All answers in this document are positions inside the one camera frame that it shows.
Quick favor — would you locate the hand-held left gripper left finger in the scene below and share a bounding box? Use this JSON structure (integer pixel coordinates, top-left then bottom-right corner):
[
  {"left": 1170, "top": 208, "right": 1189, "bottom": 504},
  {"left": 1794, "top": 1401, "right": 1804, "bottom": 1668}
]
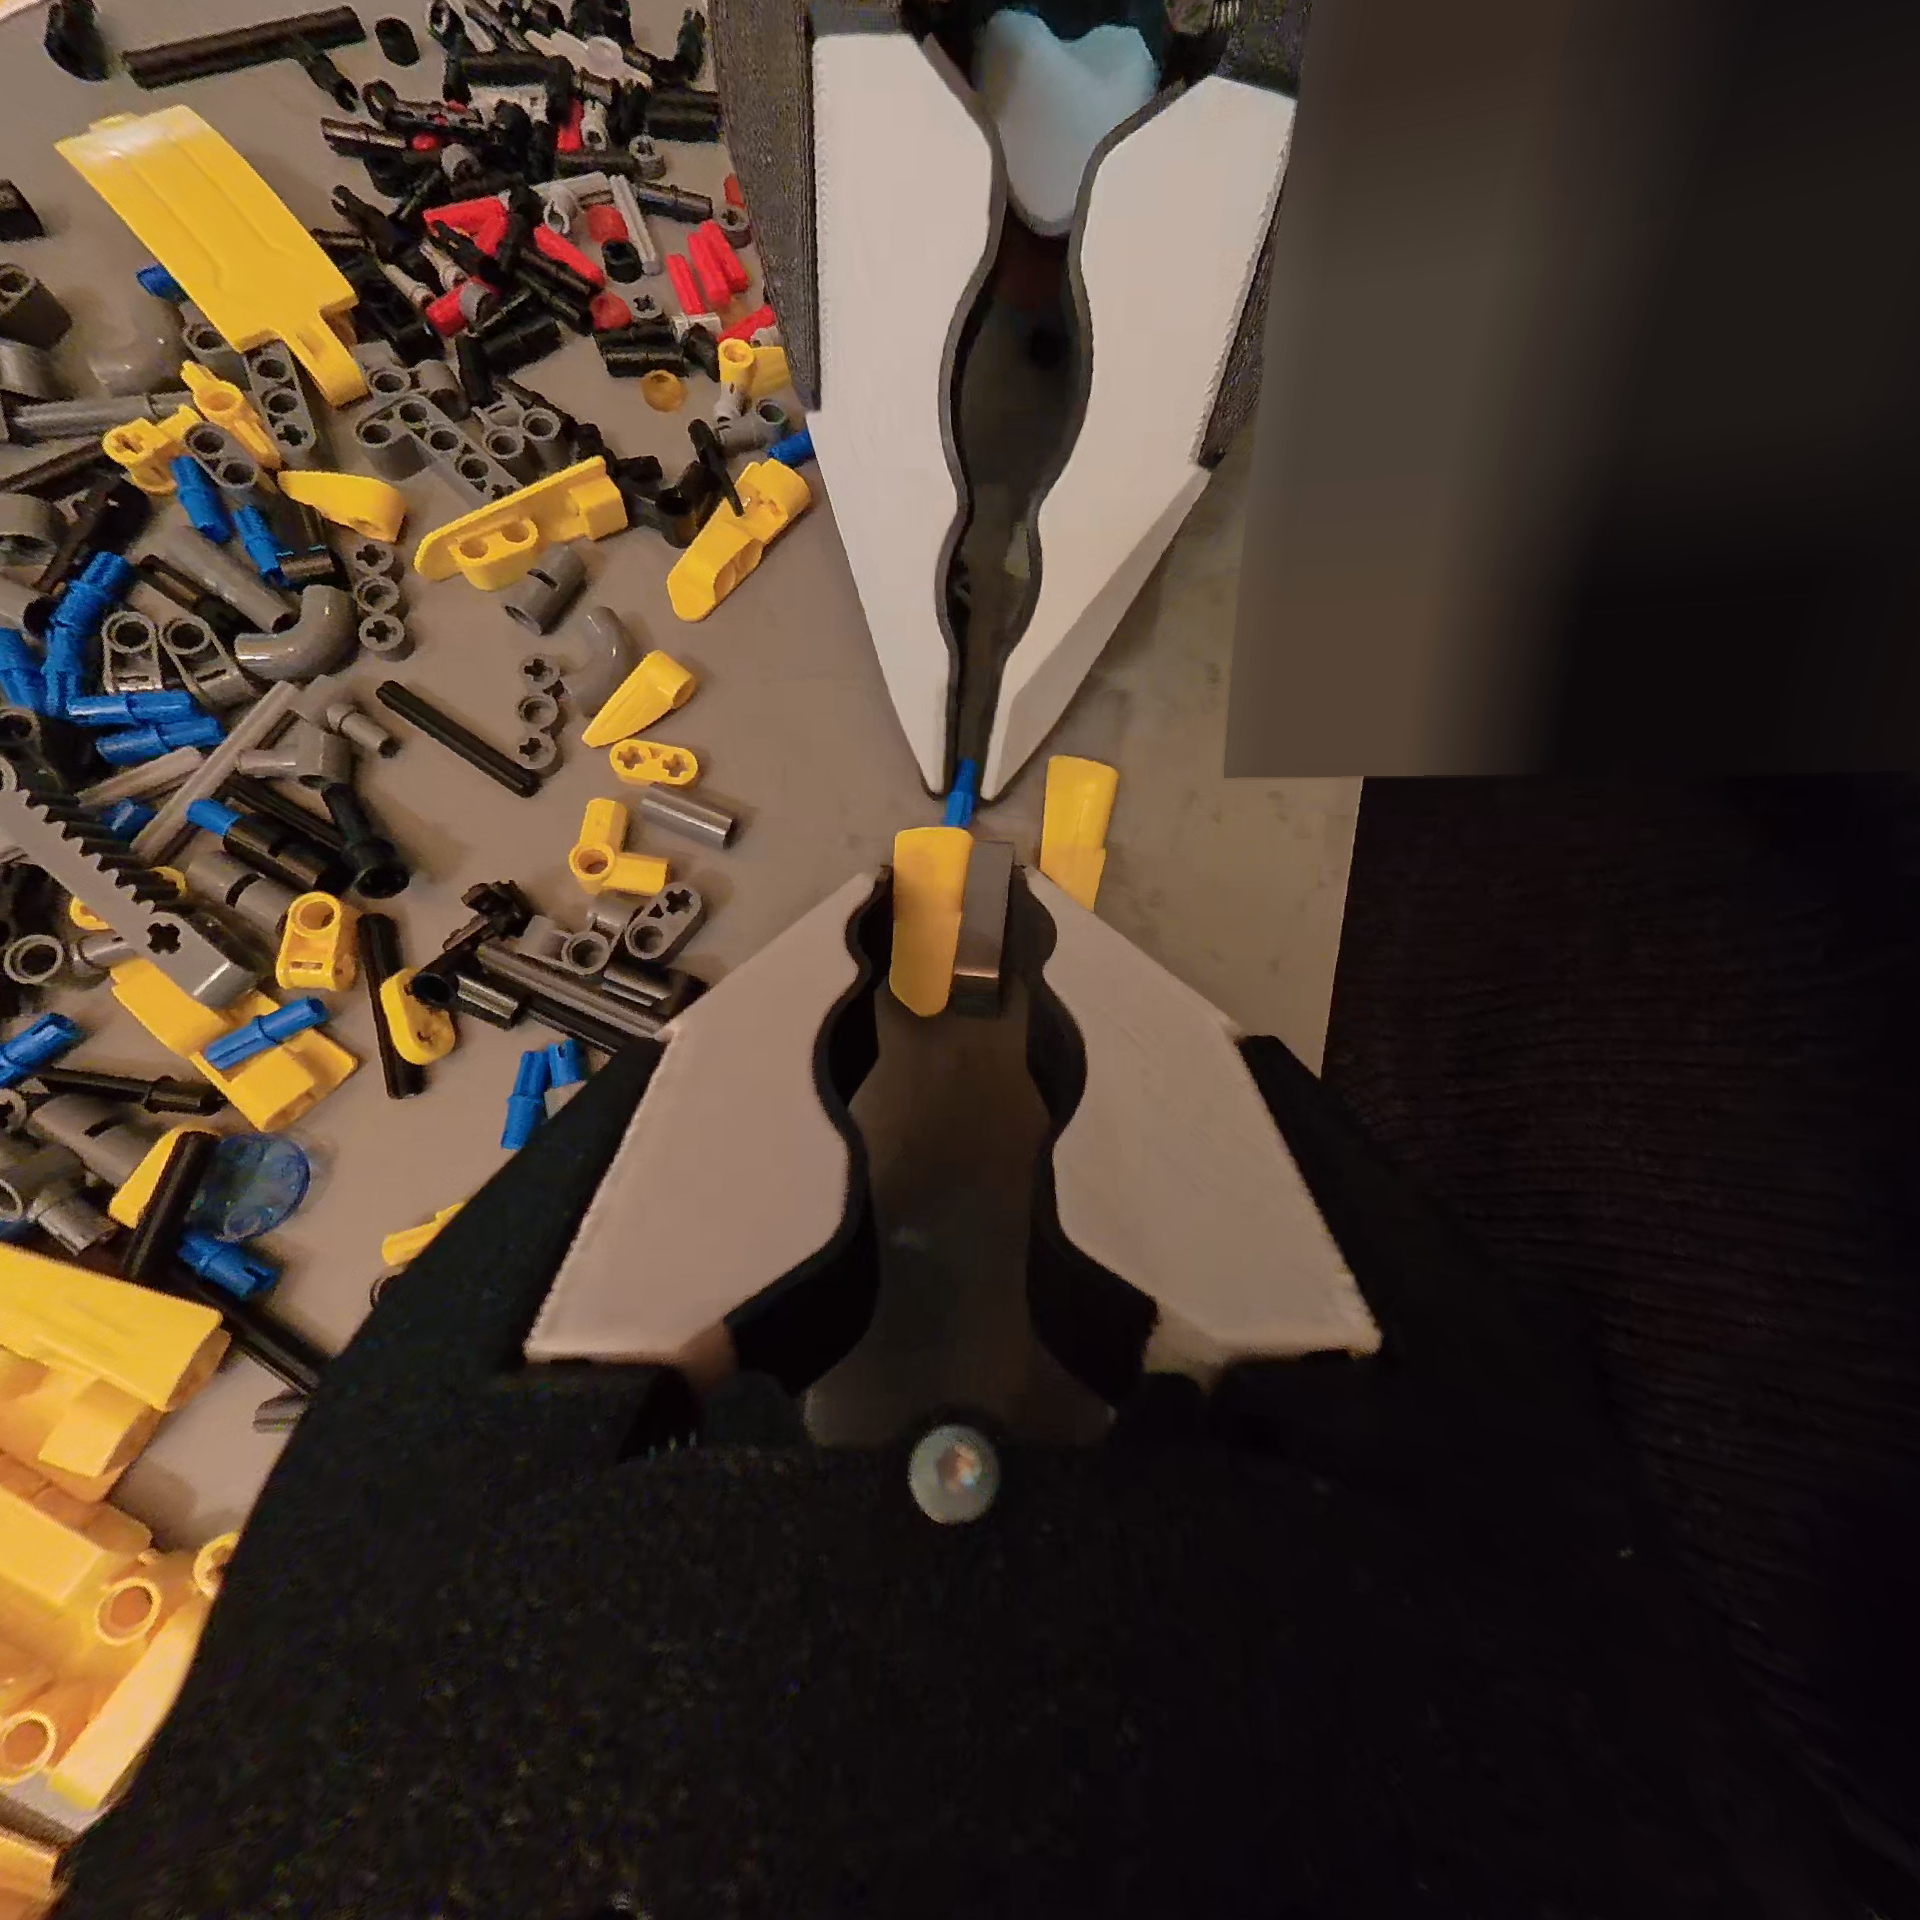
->
[{"left": 525, "top": 867, "right": 890, "bottom": 1390}]

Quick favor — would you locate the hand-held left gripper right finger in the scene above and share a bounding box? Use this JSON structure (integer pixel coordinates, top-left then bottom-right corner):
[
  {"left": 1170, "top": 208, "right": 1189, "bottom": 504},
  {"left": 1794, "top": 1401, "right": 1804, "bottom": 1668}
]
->
[{"left": 1016, "top": 867, "right": 1385, "bottom": 1412}]

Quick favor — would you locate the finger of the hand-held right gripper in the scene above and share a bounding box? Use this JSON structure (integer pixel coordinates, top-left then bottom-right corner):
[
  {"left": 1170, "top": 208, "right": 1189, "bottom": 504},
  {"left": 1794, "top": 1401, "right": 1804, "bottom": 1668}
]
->
[
  {"left": 983, "top": 75, "right": 1299, "bottom": 799},
  {"left": 809, "top": 29, "right": 1003, "bottom": 797}
]

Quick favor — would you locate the pile of toy building pieces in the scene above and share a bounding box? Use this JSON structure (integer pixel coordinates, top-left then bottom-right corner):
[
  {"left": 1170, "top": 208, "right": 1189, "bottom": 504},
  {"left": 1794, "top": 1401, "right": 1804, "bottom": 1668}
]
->
[{"left": 0, "top": 0, "right": 825, "bottom": 1877}]

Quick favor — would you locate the yellow and grey toy assembly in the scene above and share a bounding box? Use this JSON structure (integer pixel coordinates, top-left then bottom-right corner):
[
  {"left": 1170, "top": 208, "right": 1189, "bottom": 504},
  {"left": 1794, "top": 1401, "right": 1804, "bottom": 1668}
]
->
[{"left": 890, "top": 824, "right": 1024, "bottom": 1022}]

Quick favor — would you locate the small yellow curved piece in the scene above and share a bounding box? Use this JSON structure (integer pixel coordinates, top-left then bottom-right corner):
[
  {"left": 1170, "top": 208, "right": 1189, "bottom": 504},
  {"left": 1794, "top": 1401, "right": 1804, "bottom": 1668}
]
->
[{"left": 1040, "top": 753, "right": 1120, "bottom": 913}]

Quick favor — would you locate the blue transparent dome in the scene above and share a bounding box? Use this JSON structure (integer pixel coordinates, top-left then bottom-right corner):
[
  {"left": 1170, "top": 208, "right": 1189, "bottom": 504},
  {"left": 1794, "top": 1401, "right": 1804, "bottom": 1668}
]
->
[{"left": 194, "top": 1132, "right": 314, "bottom": 1241}]

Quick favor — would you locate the yellow curved panel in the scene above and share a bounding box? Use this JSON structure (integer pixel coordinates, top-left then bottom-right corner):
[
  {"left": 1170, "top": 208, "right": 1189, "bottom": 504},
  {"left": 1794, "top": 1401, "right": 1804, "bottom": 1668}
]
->
[{"left": 57, "top": 104, "right": 365, "bottom": 408}]

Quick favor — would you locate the grey toothed rack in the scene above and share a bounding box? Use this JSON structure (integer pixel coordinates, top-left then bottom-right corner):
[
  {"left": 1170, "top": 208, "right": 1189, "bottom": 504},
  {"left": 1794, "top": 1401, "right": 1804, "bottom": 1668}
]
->
[{"left": 0, "top": 750, "right": 256, "bottom": 1008}]

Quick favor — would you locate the large yellow frame block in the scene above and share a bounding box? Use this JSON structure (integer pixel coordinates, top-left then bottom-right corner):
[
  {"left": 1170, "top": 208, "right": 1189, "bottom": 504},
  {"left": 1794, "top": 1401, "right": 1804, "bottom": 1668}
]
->
[{"left": 0, "top": 1477, "right": 242, "bottom": 1869}]

